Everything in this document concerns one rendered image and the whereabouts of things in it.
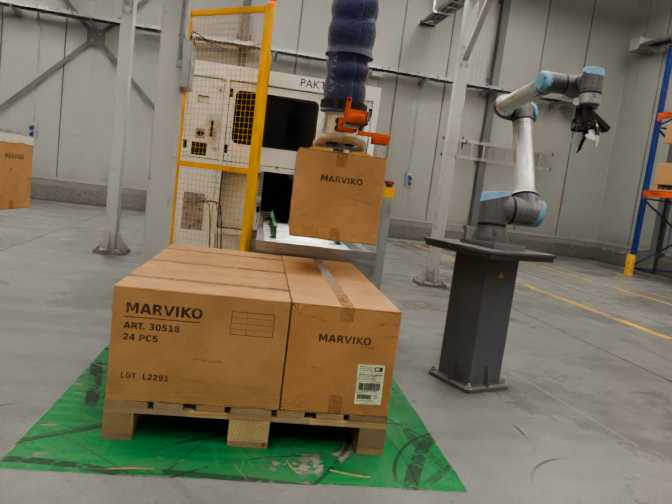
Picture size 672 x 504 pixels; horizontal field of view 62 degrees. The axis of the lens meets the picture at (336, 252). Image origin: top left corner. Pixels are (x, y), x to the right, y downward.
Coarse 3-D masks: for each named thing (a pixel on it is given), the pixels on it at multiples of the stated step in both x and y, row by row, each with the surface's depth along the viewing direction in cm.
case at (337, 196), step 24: (312, 168) 251; (336, 168) 252; (360, 168) 253; (384, 168) 254; (312, 192) 253; (336, 192) 254; (360, 192) 255; (312, 216) 254; (336, 216) 255; (360, 216) 256; (336, 240) 257; (360, 240) 258
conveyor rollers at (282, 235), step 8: (264, 224) 508; (280, 224) 528; (264, 232) 429; (280, 232) 448; (288, 232) 457; (272, 240) 384; (280, 240) 386; (288, 240) 395; (296, 240) 397; (304, 240) 406; (312, 240) 416; (320, 240) 425; (328, 240) 427; (344, 248) 384
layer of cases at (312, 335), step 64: (192, 256) 269; (256, 256) 296; (128, 320) 190; (192, 320) 193; (256, 320) 195; (320, 320) 198; (384, 320) 201; (128, 384) 193; (192, 384) 195; (256, 384) 198; (320, 384) 201; (384, 384) 204
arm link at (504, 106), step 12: (540, 72) 259; (552, 72) 257; (528, 84) 275; (540, 84) 258; (552, 84) 256; (564, 84) 256; (504, 96) 307; (516, 96) 286; (528, 96) 275; (540, 96) 270; (504, 108) 303; (516, 108) 298
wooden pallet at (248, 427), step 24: (120, 408) 193; (144, 408) 194; (168, 408) 195; (192, 408) 199; (216, 408) 197; (240, 408) 199; (120, 432) 194; (240, 432) 200; (264, 432) 201; (360, 432) 205; (384, 432) 207
